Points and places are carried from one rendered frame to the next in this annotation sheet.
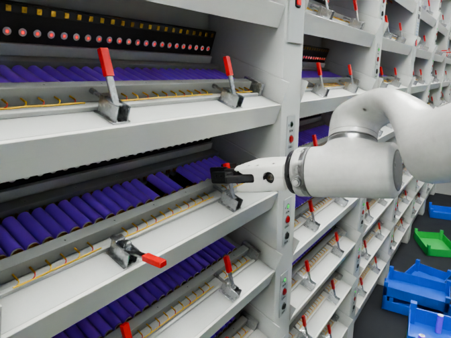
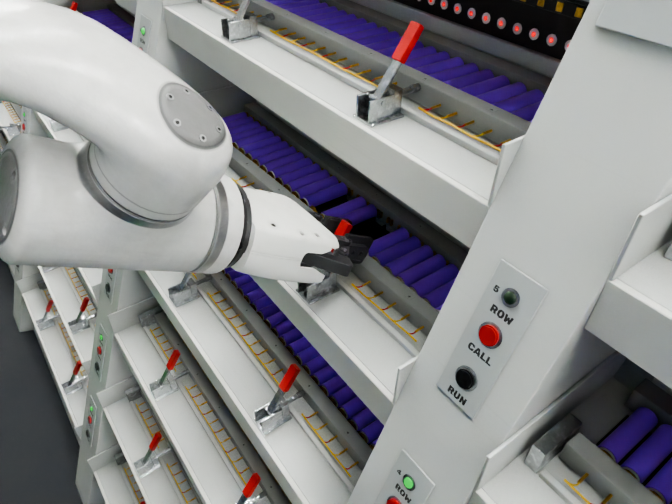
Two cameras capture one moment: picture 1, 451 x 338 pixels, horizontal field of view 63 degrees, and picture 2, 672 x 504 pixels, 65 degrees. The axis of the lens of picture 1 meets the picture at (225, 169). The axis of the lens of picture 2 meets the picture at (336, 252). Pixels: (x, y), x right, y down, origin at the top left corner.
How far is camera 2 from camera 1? 0.92 m
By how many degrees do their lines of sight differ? 90
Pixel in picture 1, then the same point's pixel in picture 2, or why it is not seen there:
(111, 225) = (238, 161)
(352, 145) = not seen: hidden behind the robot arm
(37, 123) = (211, 17)
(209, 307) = (250, 383)
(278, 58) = (561, 78)
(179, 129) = (265, 84)
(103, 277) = not seen: hidden behind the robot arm
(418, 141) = not seen: outside the picture
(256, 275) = (313, 484)
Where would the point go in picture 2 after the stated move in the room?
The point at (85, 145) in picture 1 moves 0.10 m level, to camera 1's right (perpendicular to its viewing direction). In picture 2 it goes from (202, 44) to (159, 45)
